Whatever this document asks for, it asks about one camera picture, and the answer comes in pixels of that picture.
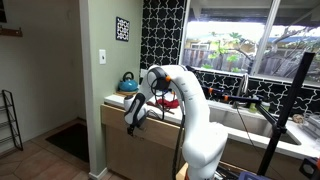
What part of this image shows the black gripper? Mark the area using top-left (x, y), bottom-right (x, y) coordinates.
top-left (126, 123), bottom-right (137, 137)

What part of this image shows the light wood cabinet drawer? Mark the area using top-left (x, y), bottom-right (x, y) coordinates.
top-left (100, 103), bottom-right (184, 151)

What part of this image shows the light wood kitchen cabinet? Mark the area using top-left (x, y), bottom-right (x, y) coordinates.
top-left (105, 124), bottom-right (303, 180)

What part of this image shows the white kitchen countertop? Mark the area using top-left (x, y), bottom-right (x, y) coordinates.
top-left (103, 87), bottom-right (320, 160)

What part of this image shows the wooden trivet board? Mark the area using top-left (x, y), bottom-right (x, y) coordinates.
top-left (114, 89), bottom-right (141, 98)

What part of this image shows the blue kettle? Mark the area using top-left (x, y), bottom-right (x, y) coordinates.
top-left (117, 71), bottom-right (139, 93)

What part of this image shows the red cloth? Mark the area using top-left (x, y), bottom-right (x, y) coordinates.
top-left (155, 97), bottom-right (180, 110)

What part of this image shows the dark bordered floor rug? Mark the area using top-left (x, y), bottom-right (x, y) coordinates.
top-left (45, 122), bottom-right (90, 163)

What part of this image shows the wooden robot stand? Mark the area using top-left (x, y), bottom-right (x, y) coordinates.
top-left (175, 162), bottom-right (190, 180)

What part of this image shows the black metal shoe rack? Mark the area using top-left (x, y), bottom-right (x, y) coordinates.
top-left (0, 89), bottom-right (24, 155)

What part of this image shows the black boom bar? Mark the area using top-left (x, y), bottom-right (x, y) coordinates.
top-left (184, 64), bottom-right (284, 134)

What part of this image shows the steel faucet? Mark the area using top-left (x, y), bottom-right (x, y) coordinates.
top-left (235, 73), bottom-right (250, 101)

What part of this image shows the steel kitchen sink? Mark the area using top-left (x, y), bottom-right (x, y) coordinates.
top-left (208, 104), bottom-right (303, 146)

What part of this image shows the green sponge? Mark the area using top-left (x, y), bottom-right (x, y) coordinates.
top-left (249, 102), bottom-right (262, 114)

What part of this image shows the blue device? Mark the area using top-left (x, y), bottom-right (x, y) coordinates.
top-left (238, 171), bottom-right (268, 180)

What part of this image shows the black stand pole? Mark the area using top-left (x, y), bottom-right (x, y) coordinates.
top-left (257, 51), bottom-right (316, 177)

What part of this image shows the white framed window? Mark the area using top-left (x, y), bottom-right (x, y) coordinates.
top-left (178, 0), bottom-right (320, 88)

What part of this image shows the brown scrubber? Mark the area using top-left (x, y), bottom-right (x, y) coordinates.
top-left (292, 114), bottom-right (305, 124)

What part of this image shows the gray dish rack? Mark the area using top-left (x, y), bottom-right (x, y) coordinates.
top-left (301, 113), bottom-right (320, 141)

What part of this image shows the black box with orange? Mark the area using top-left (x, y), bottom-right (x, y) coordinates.
top-left (298, 157), bottom-right (320, 180)

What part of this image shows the thin black cable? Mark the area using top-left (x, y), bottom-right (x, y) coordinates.
top-left (148, 78), bottom-right (170, 122)

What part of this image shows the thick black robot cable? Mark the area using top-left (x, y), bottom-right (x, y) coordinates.
top-left (170, 84), bottom-right (186, 180)

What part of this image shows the white light switch plate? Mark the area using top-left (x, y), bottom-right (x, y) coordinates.
top-left (98, 49), bottom-right (107, 65)

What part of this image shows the black white wall picture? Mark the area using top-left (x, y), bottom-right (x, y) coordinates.
top-left (115, 16), bottom-right (131, 43)

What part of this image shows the wooden coat hook rail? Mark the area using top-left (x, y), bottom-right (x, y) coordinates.
top-left (0, 26), bottom-right (24, 38)

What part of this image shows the dark picture frame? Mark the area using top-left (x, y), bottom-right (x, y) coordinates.
top-left (0, 0), bottom-right (8, 24)

